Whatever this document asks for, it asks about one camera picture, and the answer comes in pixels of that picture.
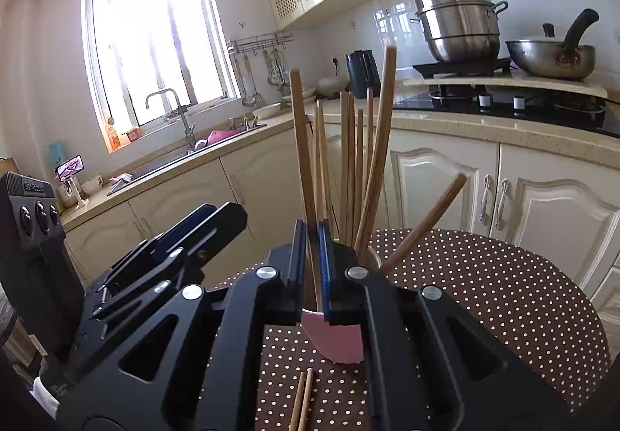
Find orange bottle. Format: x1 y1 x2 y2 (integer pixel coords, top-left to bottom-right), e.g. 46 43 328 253
104 117 121 153

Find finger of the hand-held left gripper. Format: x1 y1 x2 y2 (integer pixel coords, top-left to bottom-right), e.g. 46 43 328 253
104 204 219 286
92 202 248 320

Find steel wok with black handle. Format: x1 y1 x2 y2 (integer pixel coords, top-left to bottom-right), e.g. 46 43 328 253
505 9 600 82

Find black induction cooker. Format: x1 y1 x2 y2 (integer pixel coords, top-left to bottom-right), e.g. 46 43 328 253
413 57 513 79

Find kitchen window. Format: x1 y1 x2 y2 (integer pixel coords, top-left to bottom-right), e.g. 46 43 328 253
82 0 243 153

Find stacked beige bowls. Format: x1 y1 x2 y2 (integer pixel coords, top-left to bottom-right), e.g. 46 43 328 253
317 75 350 97

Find dark blue kettle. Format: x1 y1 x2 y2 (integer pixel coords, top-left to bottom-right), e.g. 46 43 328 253
345 49 382 100

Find hanging kitchen utensil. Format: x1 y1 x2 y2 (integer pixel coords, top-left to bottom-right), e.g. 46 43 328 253
277 50 291 97

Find metal sink faucet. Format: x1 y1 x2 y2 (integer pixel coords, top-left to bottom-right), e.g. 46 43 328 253
145 88 198 153

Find hanging slotted spatula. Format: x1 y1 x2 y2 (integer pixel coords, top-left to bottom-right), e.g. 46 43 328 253
251 54 265 105

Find hanging metal ladle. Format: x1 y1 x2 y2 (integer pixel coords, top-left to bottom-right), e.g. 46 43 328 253
239 54 255 108

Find stainless steel steamer pot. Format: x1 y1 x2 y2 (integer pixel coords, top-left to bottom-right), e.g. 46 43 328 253
409 0 509 64

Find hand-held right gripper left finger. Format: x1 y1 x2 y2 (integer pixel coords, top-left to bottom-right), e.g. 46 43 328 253
58 218 311 431

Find hanging metal skimmer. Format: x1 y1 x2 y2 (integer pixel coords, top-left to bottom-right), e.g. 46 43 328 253
266 50 282 88

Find metal utensil rail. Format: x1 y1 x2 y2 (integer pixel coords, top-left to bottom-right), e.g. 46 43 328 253
227 30 295 55

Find black glass gas hob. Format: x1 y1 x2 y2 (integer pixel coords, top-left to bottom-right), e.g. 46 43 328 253
391 89 620 138

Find stainless steel sink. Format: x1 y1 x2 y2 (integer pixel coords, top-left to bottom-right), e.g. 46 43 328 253
107 121 267 197

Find brown polka-dot tablecloth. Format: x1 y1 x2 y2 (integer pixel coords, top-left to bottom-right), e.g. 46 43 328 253
208 228 610 431

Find beige stone slab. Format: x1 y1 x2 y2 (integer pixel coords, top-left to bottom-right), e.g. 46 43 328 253
403 72 608 98

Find pink cup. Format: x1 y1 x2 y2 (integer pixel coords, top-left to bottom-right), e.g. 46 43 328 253
300 242 386 364

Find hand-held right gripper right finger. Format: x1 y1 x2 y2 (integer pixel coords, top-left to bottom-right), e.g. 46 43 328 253
317 219 570 431

